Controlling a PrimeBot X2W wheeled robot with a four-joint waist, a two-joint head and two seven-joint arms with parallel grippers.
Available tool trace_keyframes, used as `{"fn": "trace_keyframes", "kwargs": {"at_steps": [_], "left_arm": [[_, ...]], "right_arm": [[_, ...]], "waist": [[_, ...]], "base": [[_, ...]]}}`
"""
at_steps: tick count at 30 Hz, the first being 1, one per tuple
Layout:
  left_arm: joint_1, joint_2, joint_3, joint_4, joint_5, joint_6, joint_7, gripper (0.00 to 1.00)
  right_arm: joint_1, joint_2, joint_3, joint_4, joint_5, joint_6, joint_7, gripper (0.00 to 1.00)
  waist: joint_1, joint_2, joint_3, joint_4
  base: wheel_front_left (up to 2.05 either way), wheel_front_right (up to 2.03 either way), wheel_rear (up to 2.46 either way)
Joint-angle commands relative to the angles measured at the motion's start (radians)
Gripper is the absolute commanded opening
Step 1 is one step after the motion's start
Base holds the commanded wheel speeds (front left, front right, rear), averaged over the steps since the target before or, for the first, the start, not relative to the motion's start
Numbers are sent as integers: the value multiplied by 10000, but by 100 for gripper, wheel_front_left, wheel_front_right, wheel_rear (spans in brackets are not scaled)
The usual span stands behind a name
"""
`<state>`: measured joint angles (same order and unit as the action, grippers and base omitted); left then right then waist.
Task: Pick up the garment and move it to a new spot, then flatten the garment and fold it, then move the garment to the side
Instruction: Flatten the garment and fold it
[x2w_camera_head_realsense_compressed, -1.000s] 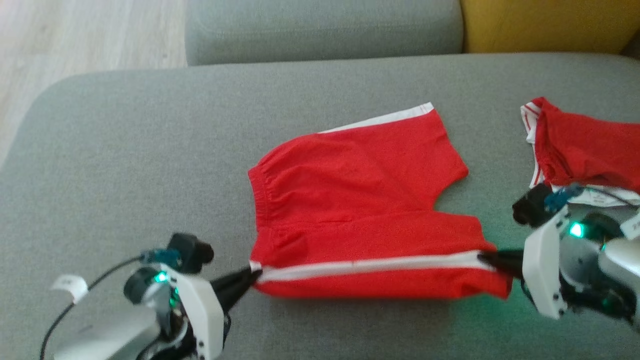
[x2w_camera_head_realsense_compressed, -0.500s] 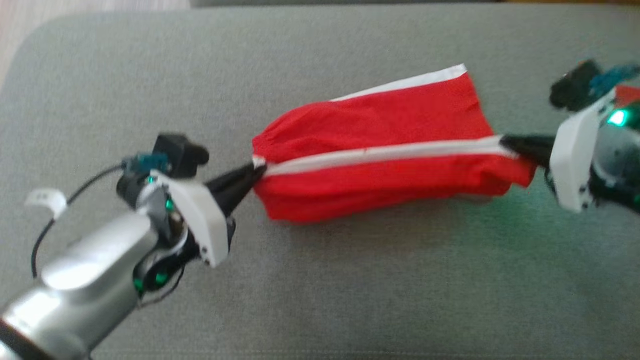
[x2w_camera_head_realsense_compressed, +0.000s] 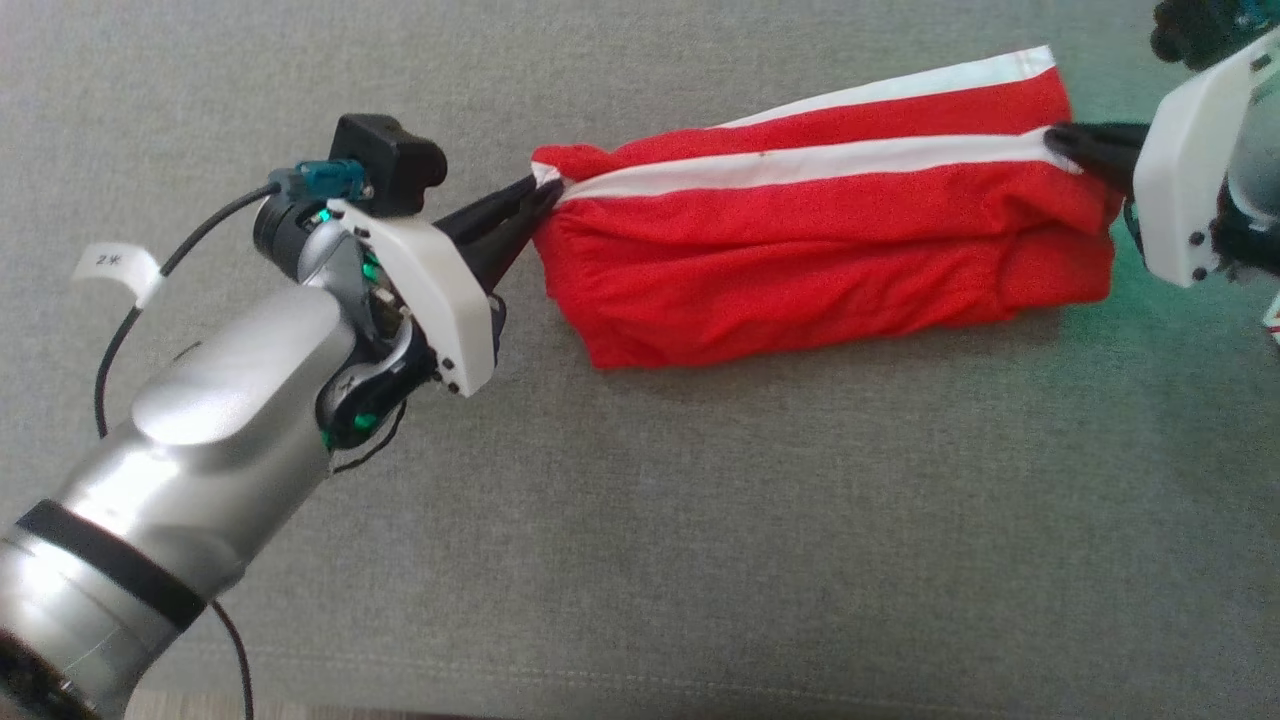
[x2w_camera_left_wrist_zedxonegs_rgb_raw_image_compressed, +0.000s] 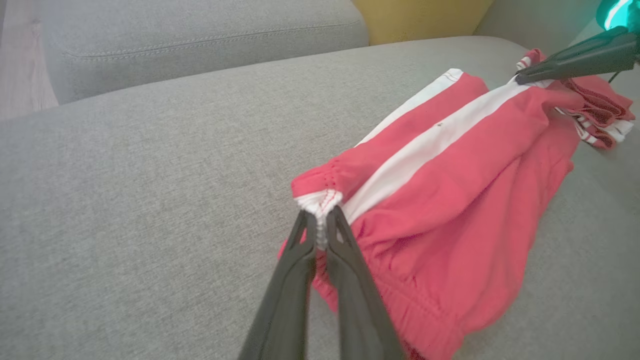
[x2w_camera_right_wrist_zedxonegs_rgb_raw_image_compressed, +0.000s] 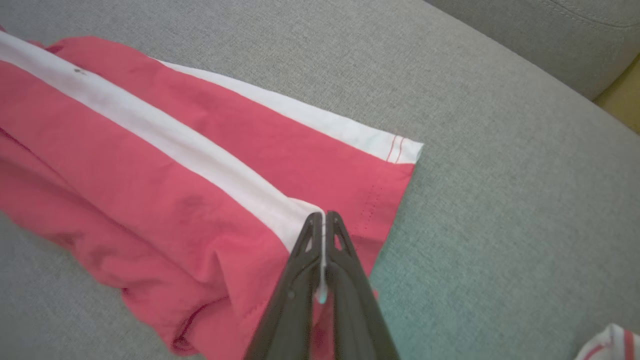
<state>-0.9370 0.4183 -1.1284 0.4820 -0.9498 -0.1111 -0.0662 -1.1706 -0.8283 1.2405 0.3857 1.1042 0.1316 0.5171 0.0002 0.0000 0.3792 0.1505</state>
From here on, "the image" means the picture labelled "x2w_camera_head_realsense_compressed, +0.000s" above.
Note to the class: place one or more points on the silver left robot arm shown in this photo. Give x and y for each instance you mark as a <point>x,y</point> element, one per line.
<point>200,450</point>

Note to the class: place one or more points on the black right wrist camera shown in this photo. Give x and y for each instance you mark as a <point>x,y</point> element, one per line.
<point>1195,30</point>

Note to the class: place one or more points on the red shorts with white stripe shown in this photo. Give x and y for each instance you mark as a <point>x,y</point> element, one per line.
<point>820,250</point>

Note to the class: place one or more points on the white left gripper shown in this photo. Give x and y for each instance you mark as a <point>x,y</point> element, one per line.
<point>435,290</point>

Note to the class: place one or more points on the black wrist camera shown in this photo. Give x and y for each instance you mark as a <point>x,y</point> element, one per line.
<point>390,160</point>
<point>1195,30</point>

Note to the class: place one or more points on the grey sofa seat cushion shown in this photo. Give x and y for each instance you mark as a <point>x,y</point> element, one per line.
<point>700,520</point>

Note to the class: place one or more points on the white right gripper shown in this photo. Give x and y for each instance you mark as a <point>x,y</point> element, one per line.
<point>1190,160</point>

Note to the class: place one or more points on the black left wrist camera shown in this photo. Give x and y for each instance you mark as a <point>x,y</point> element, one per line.
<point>390,160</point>

